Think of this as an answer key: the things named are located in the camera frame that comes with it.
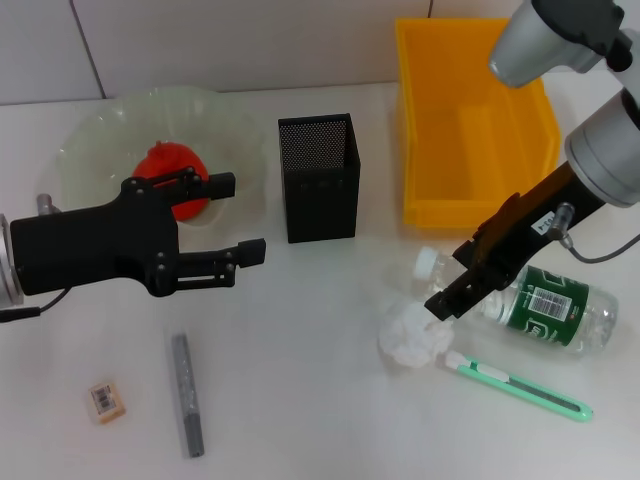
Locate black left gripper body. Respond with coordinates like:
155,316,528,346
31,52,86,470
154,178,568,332
9,178,182,299

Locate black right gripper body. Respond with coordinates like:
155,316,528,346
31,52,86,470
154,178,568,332
452,162,609,289

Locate white paper ball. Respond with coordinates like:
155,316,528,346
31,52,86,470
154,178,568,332
378,297,455,370

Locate orange fruit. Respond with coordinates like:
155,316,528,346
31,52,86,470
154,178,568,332
130,140,210,224

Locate clear bottle with green label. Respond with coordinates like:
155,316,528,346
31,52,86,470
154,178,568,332
412,247,620,359

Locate black mesh pen holder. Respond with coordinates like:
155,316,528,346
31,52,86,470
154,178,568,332
277,112,362,245

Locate green utility knife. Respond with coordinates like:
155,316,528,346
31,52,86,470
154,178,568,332
444,349,595,425

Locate pale green glass fruit plate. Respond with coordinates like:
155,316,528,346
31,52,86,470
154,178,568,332
58,85,270,236

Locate gray marker pen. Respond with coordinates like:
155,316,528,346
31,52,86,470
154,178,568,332
164,324,206,459

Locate beige eraser with barcode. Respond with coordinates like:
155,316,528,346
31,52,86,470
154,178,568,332
83,380,127,426

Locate yellow plastic bin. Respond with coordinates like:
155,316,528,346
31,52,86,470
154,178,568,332
393,17,562,229

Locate right wrist cable with plug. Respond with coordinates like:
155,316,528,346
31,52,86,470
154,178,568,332
553,202,640,264

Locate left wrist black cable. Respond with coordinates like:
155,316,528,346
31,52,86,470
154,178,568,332
0,288,69,325

